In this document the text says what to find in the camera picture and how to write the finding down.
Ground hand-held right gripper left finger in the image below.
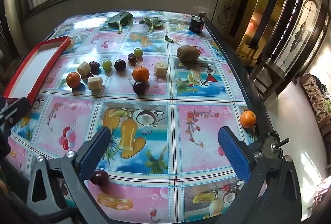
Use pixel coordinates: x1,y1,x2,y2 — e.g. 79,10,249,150
26,126,114,224

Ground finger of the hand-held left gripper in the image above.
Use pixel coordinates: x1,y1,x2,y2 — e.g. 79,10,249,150
0,97,32,137

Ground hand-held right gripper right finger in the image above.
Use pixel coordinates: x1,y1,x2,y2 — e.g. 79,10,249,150
218,126,303,224

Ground dark purple plum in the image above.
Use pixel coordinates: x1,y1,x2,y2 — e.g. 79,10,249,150
133,81,150,95
90,170,110,187

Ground orange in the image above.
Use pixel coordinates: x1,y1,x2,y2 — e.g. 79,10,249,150
66,72,81,89
132,66,150,83
240,110,257,128

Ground red rimmed white tray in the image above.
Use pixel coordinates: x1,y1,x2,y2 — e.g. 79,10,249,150
3,36,71,106

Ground peeled sugarcane piece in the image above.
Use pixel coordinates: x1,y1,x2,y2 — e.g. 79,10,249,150
77,62,91,76
154,62,169,77
87,77,103,91

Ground brown kiwi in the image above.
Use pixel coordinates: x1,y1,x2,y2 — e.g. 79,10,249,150
176,45,200,63

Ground colourful printed tablecloth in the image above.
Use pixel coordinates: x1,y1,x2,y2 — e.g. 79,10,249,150
8,11,259,224

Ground small metal motor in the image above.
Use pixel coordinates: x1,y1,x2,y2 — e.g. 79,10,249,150
259,132,290,160

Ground wooden stool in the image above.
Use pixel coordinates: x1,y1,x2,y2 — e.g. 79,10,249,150
249,54,287,100

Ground patterned sofa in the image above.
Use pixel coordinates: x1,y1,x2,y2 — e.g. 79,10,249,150
300,73,331,131

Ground large green leaf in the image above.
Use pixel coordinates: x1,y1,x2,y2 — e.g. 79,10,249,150
107,10,134,34

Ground dark jar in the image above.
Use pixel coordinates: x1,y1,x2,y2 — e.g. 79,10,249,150
189,15,205,34

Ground crumpled green leaf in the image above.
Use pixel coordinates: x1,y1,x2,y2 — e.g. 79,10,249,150
139,17,165,33

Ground stained glass door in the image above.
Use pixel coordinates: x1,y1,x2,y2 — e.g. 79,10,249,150
269,0,331,77

